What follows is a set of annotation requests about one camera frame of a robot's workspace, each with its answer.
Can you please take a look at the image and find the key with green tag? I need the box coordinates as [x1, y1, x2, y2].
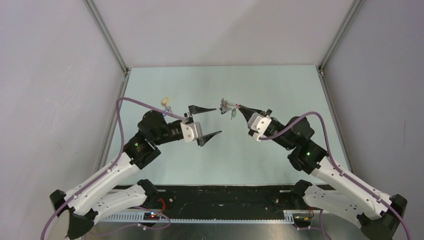
[230, 108, 237, 120]

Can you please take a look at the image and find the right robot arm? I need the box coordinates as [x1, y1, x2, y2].
[237, 104, 412, 240]

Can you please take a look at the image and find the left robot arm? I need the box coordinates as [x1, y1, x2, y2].
[48, 105, 218, 240]

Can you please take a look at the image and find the key with yellow tag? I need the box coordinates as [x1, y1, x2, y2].
[161, 97, 169, 107]

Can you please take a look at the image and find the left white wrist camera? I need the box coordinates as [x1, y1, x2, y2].
[180, 121, 203, 143]

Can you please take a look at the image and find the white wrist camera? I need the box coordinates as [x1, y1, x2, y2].
[247, 113, 272, 142]
[180, 121, 203, 143]

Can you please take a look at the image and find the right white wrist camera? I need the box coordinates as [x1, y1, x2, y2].
[247, 113, 272, 142]

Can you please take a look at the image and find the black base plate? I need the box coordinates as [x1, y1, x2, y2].
[119, 184, 309, 221]

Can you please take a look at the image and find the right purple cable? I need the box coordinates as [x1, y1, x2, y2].
[258, 111, 413, 240]

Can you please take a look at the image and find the purple cable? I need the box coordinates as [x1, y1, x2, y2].
[40, 96, 188, 240]
[258, 111, 413, 240]

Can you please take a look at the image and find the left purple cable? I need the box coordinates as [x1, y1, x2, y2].
[40, 96, 188, 240]

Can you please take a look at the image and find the grey slotted cable duct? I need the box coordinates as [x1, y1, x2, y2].
[99, 211, 296, 225]

